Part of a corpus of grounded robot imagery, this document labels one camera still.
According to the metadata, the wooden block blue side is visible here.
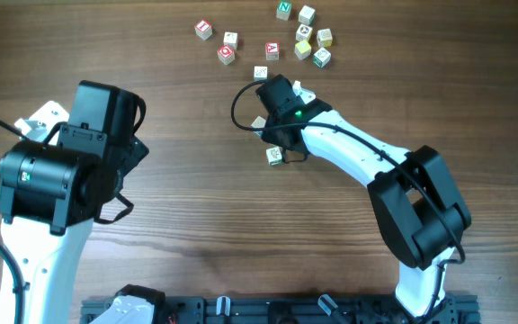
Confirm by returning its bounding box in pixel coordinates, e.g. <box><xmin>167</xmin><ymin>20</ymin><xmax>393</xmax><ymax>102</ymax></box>
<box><xmin>251</xmin><ymin>116</ymin><xmax>266</xmax><ymax>137</ymax></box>

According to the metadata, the wooden block green picture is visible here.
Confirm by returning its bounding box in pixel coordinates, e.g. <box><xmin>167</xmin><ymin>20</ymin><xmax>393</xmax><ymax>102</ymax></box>
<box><xmin>266</xmin><ymin>147</ymin><xmax>283</xmax><ymax>166</ymax></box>

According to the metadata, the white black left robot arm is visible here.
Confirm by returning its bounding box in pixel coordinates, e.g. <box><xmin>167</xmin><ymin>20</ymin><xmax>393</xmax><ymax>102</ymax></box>
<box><xmin>0</xmin><ymin>81</ymin><xmax>149</xmax><ymax>323</ymax></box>

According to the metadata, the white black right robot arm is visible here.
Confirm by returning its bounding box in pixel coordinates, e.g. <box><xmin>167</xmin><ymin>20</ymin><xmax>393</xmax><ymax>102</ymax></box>
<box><xmin>255</xmin><ymin>75</ymin><xmax>471</xmax><ymax>321</ymax></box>

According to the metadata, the wooden block plain picture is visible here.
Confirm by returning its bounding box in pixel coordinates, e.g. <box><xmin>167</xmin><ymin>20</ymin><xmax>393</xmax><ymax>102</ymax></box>
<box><xmin>254</xmin><ymin>66</ymin><xmax>268</xmax><ymax>81</ymax></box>

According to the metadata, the wooden block red A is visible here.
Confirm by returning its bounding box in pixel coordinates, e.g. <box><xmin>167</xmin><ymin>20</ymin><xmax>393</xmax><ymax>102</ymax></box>
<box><xmin>265</xmin><ymin>42</ymin><xmax>280</xmax><ymax>61</ymax></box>

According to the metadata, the yellow top wooden block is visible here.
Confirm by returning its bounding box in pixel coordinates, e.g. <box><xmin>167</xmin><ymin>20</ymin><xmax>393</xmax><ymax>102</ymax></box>
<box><xmin>294</xmin><ymin>40</ymin><xmax>312</xmax><ymax>60</ymax></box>

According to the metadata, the wooden block green side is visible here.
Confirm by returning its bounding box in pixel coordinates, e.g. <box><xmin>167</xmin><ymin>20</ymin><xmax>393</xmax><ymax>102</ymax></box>
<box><xmin>313</xmin><ymin>48</ymin><xmax>332</xmax><ymax>68</ymax></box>

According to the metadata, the wooden block red Q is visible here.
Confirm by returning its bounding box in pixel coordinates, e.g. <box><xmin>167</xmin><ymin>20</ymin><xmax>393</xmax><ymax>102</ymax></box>
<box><xmin>218</xmin><ymin>45</ymin><xmax>236</xmax><ymax>65</ymax></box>

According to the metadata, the wooden block brown face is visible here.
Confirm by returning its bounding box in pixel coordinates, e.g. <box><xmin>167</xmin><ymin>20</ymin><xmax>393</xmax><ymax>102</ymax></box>
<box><xmin>296</xmin><ymin>23</ymin><xmax>313</xmax><ymax>41</ymax></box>

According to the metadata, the wooden block yellow edge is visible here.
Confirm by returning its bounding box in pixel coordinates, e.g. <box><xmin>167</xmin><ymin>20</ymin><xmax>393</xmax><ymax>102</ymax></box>
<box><xmin>317</xmin><ymin>28</ymin><xmax>333</xmax><ymax>48</ymax></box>

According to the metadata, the wooden block small picture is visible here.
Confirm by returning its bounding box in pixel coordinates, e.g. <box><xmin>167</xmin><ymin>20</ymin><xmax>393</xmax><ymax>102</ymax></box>
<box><xmin>223</xmin><ymin>31</ymin><xmax>238</xmax><ymax>50</ymax></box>

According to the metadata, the wooden block green edge top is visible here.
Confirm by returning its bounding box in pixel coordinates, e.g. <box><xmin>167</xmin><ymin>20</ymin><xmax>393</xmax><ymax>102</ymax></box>
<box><xmin>298</xmin><ymin>5</ymin><xmax>316</xmax><ymax>25</ymax></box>

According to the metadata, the wooden block green N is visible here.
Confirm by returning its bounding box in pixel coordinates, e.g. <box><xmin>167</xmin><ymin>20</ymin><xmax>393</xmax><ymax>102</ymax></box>
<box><xmin>276</xmin><ymin>0</ymin><xmax>292</xmax><ymax>21</ymax></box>

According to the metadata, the wooden block red I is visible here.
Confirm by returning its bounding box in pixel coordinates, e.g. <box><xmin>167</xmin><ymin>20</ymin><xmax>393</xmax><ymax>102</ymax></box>
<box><xmin>194</xmin><ymin>20</ymin><xmax>213</xmax><ymax>41</ymax></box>

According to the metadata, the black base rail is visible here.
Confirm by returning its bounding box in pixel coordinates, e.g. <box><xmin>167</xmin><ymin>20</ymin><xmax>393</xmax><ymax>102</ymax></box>
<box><xmin>79</xmin><ymin>293</ymin><xmax>482</xmax><ymax>324</ymax></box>

